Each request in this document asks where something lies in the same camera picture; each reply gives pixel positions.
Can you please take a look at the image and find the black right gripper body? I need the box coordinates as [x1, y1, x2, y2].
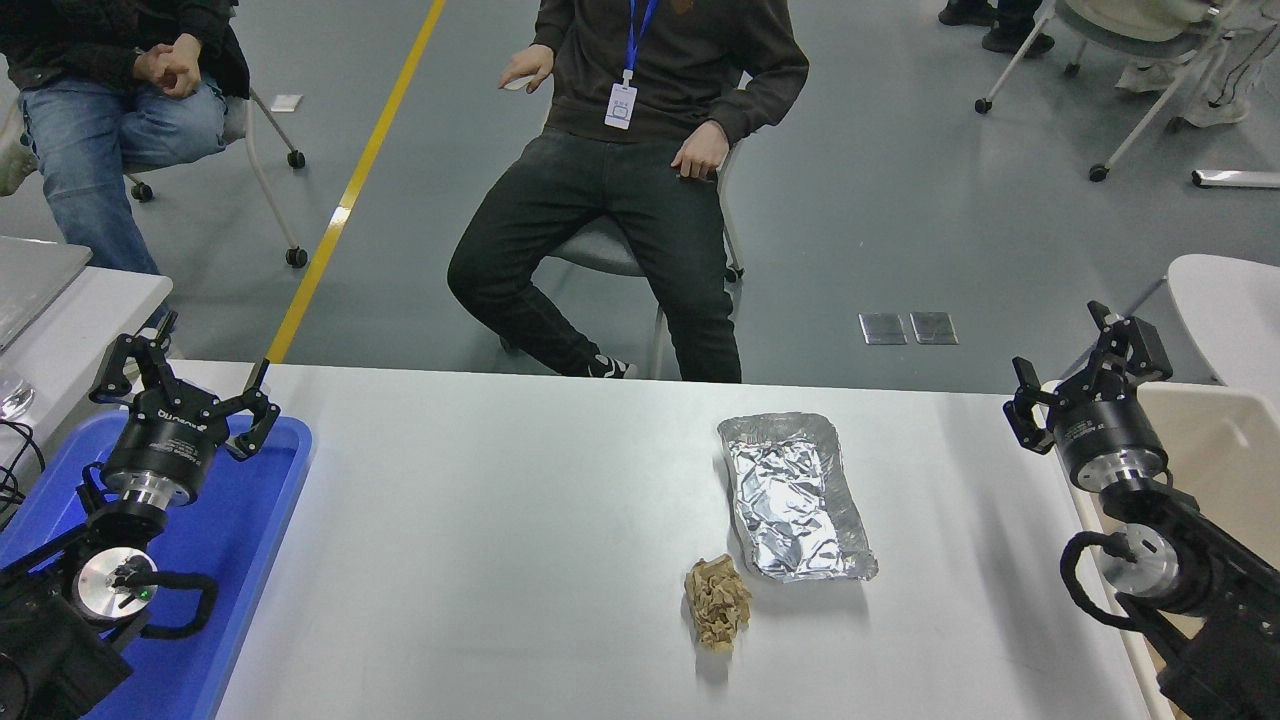
[1050, 392, 1167, 483]

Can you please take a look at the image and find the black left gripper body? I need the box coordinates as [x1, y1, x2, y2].
[102, 384, 232, 485]

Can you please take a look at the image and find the silver foil tray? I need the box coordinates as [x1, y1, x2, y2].
[716, 412, 880, 583]

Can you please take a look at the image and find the tan paper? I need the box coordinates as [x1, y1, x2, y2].
[684, 555, 753, 653]

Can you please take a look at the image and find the jacket person's left hand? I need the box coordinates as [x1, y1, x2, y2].
[165, 33, 204, 99]

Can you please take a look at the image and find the lanyard person's left hand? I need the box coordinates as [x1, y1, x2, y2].
[670, 120, 732, 183]

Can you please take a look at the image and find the lanyard person's right hand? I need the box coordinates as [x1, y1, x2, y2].
[498, 44, 557, 95]

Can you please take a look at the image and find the white side table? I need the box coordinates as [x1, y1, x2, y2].
[0, 237, 174, 471]

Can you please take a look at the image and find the white moulded chair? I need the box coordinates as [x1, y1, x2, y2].
[1120, 254, 1280, 406]

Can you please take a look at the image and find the clear glass cup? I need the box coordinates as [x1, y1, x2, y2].
[0, 362, 37, 421]

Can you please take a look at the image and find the large pale bin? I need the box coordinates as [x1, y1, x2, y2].
[1036, 380, 1280, 720]

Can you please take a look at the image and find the blue plastic tray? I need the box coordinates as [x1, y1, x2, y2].
[0, 410, 314, 720]

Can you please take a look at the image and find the person in black jacket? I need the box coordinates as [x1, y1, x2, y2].
[0, 0, 251, 276]

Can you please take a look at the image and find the white wheeled chair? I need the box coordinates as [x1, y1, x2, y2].
[0, 85, 309, 269]

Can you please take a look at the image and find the person in white trousers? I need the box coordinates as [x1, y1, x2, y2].
[1115, 0, 1280, 129]

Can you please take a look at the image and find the cream wheeled chair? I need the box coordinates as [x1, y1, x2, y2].
[975, 0, 1280, 183]

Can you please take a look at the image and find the person in dark shoes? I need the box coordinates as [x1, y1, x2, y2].
[938, 0, 1056, 58]

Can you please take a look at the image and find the grey office chair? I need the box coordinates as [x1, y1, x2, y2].
[500, 70, 748, 381]

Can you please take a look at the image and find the black cable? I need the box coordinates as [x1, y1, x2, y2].
[0, 415, 48, 531]

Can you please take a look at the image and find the person with lanyard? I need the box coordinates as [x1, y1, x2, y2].
[446, 0, 811, 384]

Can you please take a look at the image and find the blue lanyard with badge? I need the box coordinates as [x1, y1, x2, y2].
[603, 0, 661, 132]

